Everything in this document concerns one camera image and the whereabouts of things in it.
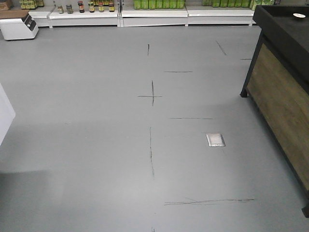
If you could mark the white floor appliance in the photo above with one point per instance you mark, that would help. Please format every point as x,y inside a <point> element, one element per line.
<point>18,26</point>

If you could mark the metal floor hatch plate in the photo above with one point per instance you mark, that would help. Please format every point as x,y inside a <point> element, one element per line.
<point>215,140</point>

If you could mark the white store shelf unit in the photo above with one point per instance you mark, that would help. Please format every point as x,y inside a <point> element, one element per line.
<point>57,13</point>

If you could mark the black wooden display stand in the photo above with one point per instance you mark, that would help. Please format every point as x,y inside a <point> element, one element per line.
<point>278,82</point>

